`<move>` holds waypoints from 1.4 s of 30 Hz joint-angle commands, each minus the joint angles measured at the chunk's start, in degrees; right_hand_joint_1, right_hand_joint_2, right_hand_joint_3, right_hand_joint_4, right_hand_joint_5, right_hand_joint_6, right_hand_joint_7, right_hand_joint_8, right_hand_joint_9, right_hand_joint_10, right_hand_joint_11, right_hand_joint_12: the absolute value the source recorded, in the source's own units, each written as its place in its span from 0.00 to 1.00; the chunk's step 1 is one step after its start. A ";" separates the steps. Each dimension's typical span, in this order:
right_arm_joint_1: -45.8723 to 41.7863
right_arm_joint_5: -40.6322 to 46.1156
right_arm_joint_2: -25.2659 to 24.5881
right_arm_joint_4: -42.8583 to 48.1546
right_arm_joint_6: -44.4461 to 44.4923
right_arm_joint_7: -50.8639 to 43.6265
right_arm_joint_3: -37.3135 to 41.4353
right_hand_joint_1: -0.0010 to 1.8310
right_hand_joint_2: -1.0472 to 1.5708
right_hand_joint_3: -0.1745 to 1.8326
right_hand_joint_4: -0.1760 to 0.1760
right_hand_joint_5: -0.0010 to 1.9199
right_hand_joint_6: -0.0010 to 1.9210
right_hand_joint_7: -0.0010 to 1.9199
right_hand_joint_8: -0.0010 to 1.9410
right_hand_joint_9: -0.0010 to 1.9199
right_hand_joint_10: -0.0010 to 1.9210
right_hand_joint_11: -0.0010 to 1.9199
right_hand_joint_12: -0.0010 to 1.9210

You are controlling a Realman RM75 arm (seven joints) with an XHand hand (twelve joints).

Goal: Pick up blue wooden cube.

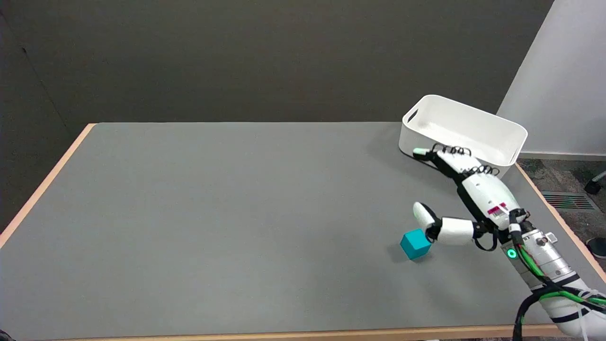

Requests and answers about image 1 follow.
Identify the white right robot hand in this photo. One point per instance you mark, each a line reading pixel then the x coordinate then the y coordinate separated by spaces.
pixel 483 194

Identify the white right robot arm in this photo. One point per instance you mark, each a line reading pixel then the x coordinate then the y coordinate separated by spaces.
pixel 549 265

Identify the black chair caster wheel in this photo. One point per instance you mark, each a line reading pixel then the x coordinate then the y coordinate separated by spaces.
pixel 594 183

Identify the black round floor object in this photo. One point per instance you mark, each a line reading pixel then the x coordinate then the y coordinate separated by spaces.
pixel 597 246

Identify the floor vent grille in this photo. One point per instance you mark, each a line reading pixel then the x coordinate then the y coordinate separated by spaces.
pixel 567 201

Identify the white plastic storage bin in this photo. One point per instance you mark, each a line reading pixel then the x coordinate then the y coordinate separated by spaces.
pixel 466 135

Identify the blue wooden cube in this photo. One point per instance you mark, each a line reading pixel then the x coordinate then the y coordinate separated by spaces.
pixel 415 244

